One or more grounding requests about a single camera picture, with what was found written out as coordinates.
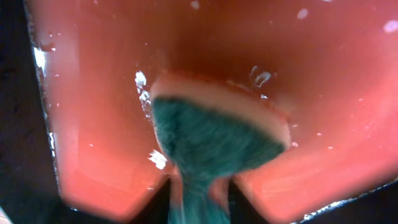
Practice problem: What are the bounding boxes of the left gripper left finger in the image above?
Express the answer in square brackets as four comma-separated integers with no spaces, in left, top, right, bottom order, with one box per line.
[130,178,171,224]

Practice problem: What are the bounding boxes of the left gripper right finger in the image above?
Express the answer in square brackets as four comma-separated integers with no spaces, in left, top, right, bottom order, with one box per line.
[228,180,267,224]

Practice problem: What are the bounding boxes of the dark sponge with red base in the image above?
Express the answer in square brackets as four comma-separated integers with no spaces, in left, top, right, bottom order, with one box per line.
[150,73,290,223]

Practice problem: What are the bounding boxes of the black and red tray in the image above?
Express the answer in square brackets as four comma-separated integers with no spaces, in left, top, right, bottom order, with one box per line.
[0,0,398,224]

